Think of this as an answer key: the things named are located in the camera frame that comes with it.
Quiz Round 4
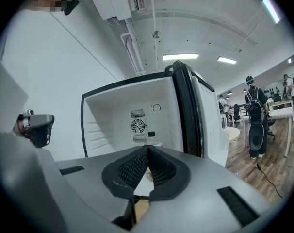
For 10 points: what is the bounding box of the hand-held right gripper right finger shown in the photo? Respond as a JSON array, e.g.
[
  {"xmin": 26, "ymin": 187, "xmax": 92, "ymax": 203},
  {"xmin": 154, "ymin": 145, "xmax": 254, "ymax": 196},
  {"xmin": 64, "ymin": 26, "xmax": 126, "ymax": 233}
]
[{"xmin": 136, "ymin": 144, "xmax": 269, "ymax": 233}]

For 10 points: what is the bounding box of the white rectangular table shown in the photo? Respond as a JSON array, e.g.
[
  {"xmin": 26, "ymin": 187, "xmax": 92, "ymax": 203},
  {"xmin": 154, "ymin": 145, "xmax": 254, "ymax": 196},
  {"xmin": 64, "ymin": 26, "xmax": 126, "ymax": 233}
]
[{"xmin": 267, "ymin": 98, "xmax": 294, "ymax": 158}]

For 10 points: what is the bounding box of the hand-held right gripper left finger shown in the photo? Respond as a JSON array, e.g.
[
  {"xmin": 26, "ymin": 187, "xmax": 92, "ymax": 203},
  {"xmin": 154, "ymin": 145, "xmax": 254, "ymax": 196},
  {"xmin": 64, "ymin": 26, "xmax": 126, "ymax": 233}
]
[{"xmin": 55, "ymin": 144, "xmax": 150, "ymax": 233}]

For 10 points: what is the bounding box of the black mini fridge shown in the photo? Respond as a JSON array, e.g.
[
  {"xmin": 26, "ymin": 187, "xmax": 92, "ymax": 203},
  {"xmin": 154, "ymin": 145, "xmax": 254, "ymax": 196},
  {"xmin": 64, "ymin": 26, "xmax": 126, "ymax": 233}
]
[{"xmin": 81, "ymin": 60, "xmax": 229, "ymax": 168}]

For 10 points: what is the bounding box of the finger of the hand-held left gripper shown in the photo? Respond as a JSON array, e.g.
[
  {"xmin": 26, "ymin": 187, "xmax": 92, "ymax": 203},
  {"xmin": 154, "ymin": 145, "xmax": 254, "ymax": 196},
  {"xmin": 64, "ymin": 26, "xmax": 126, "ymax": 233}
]
[{"xmin": 27, "ymin": 114, "xmax": 55, "ymax": 149}]

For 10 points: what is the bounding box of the ceiling light panel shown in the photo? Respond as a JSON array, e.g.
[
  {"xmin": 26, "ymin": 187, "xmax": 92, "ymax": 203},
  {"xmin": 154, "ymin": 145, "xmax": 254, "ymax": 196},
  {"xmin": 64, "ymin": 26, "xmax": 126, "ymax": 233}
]
[
  {"xmin": 217, "ymin": 56, "xmax": 238, "ymax": 65},
  {"xmin": 162, "ymin": 53, "xmax": 200, "ymax": 61},
  {"xmin": 262, "ymin": 0, "xmax": 281, "ymax": 24}
]

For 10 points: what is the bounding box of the black floor cable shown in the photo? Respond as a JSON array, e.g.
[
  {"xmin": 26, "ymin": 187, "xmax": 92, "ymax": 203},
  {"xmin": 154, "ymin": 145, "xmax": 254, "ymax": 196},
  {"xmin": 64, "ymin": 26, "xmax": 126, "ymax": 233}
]
[{"xmin": 255, "ymin": 163, "xmax": 283, "ymax": 199}]

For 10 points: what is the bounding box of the bottle with red label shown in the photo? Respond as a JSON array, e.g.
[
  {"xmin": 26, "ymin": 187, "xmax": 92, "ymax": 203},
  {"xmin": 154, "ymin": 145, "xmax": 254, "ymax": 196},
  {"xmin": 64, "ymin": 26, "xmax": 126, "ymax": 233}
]
[{"xmin": 147, "ymin": 131, "xmax": 163, "ymax": 147}]

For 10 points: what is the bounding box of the black head-worn camera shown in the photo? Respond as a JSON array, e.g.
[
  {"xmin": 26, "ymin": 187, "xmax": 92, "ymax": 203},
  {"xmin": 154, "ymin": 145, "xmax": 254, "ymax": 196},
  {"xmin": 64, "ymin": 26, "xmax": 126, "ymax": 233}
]
[{"xmin": 64, "ymin": 0, "xmax": 80, "ymax": 16}]

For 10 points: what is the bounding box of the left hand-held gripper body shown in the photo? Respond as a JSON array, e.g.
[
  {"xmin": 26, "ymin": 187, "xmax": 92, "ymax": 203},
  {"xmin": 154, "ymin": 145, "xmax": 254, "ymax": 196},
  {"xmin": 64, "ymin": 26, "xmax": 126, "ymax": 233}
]
[{"xmin": 13, "ymin": 109, "xmax": 35, "ymax": 140}]

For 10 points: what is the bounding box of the round white table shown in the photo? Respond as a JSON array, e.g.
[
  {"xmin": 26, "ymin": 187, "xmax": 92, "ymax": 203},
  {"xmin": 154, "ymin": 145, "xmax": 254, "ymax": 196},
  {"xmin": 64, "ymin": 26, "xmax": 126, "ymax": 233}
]
[{"xmin": 225, "ymin": 126, "xmax": 241, "ymax": 143}]

